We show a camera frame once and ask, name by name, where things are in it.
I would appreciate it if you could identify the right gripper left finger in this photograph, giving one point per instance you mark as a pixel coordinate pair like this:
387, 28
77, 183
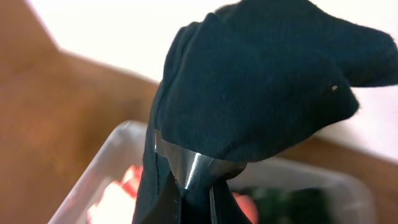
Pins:
167, 209

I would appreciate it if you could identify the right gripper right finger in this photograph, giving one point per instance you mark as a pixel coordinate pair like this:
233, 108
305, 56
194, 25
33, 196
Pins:
223, 207

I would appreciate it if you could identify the pink white printed garment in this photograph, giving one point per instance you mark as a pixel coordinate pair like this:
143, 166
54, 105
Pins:
118, 201

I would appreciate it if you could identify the green garment with tape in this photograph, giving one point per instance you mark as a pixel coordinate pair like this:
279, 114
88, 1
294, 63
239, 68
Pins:
276, 206

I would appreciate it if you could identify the dark navy garment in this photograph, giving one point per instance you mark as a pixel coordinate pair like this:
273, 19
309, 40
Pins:
255, 78

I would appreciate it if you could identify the clear plastic storage bin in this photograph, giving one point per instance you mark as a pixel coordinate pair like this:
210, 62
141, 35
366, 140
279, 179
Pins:
350, 200

